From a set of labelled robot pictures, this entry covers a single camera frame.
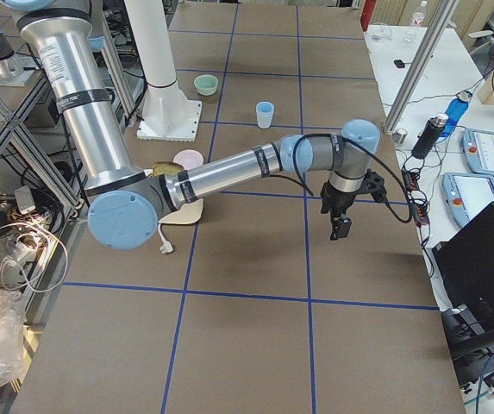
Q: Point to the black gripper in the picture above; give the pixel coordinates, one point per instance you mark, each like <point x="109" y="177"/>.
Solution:
<point x="336" y="202"/>

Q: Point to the light blue cup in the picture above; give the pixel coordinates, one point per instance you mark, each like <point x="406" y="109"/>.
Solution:
<point x="264" y="114"/>

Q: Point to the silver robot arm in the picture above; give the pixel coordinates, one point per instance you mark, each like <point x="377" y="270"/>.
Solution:
<point x="127" y="204"/>

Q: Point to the brown paper table mat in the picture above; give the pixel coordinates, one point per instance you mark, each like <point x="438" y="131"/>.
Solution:
<point x="256" y="310"/>

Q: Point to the black thermos bottle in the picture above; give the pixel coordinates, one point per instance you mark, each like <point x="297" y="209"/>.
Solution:
<point x="429" y="136"/>

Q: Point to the near teach pendant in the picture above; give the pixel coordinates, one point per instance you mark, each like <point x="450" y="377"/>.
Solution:
<point x="467" y="194"/>

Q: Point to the teach pendant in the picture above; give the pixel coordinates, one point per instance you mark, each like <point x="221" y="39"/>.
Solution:
<point x="478" y="147"/>
<point x="467" y="194"/>

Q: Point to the black laptop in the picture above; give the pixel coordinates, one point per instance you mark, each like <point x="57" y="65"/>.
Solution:
<point x="466" y="261"/>

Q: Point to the cream toaster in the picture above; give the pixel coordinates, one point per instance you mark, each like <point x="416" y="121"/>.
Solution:
<point x="186" y="213"/>

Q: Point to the blue water bottle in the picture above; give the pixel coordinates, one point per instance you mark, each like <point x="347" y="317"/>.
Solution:
<point x="455" y="110"/>

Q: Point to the pink bowl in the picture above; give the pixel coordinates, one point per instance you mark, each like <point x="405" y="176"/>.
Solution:
<point x="188" y="159"/>

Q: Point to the far teach pendant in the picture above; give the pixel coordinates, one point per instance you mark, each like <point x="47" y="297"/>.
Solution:
<point x="478" y="147"/>

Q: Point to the white toaster power plug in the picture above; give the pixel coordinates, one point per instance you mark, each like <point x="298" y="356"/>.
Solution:
<point x="166" y="246"/>

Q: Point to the bread slice in toaster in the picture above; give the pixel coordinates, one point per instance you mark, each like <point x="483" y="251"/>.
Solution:
<point x="166" y="167"/>

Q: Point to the green bowl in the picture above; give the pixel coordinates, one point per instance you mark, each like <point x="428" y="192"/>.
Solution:
<point x="206" y="84"/>

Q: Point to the white camera pole base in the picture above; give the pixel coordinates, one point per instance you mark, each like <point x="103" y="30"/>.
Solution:
<point x="167" y="114"/>

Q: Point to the aluminium frame post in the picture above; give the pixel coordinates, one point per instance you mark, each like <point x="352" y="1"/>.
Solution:
<point x="430" y="40"/>

